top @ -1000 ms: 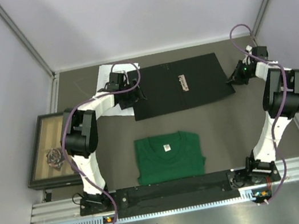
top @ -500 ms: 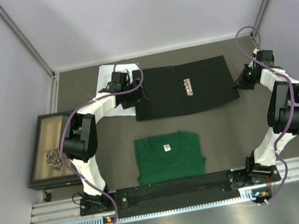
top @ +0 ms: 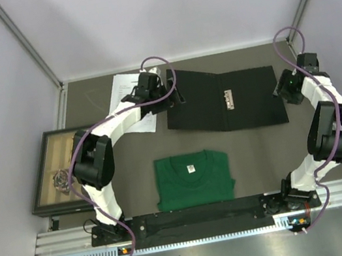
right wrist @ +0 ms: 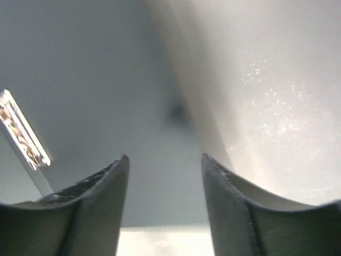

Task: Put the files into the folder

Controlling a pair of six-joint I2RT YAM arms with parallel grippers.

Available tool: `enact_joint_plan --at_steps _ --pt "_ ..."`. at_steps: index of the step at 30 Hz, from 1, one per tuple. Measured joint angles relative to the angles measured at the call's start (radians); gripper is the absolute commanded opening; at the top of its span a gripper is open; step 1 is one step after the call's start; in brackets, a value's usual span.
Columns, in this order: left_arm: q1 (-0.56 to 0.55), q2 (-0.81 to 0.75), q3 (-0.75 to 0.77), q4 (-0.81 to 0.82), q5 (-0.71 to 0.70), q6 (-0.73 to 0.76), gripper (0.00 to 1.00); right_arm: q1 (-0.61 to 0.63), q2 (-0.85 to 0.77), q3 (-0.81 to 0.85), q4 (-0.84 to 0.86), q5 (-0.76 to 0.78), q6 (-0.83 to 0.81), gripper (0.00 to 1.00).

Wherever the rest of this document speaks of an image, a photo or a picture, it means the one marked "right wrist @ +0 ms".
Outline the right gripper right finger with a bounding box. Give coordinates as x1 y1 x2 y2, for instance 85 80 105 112
201 154 340 255

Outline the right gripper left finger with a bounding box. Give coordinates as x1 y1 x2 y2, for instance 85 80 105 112
1 155 129 255

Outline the white folder black inside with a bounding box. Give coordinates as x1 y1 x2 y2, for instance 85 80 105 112
1 1 340 227

